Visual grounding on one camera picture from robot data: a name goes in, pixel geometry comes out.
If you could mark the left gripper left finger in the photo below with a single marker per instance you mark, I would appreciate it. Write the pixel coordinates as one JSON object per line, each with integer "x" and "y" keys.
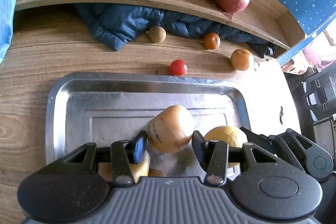
{"x": 124, "y": 153}

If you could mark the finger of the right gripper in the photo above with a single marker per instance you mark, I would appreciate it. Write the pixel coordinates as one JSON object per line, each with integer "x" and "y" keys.
{"x": 275, "y": 145}

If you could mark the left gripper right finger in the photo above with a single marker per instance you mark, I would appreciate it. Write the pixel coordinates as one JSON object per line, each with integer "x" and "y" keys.
{"x": 212, "y": 156}

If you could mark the yellow lemon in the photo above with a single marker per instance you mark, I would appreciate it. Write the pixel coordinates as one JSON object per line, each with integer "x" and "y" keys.
{"x": 232, "y": 135}

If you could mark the large orange persimmon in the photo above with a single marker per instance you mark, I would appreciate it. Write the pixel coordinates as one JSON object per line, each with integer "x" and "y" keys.
{"x": 242, "y": 59}

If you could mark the small orange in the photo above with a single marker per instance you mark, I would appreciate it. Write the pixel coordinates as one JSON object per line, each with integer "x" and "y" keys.
{"x": 211, "y": 41}

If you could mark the brown longan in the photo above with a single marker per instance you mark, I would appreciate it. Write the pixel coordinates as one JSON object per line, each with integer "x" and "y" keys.
{"x": 157, "y": 34}

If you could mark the metal baking tray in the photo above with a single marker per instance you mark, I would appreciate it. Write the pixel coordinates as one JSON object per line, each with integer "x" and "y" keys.
{"x": 106, "y": 107}

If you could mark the pink floral cushion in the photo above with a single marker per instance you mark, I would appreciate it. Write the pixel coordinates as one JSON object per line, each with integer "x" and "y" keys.
{"x": 306, "y": 58}

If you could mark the dark blue jacket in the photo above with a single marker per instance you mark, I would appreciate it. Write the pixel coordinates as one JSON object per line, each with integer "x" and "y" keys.
{"x": 115, "y": 25}

